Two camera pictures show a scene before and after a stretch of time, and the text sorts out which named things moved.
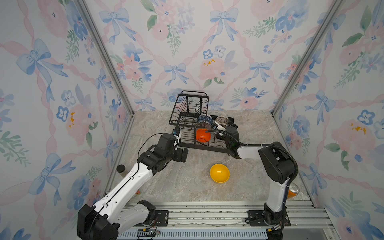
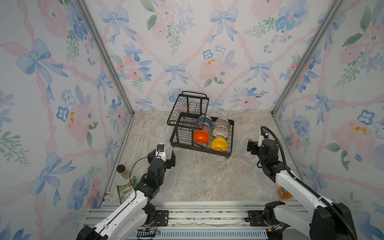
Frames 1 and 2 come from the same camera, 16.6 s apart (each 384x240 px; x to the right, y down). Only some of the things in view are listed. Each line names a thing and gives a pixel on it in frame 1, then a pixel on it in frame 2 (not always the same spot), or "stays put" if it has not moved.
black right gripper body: [234, 128] to [256, 150]
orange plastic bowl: [202, 136] stays put
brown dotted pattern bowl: [221, 119] stays put
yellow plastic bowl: [219, 173] to [219, 144]
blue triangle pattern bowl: [205, 118] stays put
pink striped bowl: [207, 125] stays put
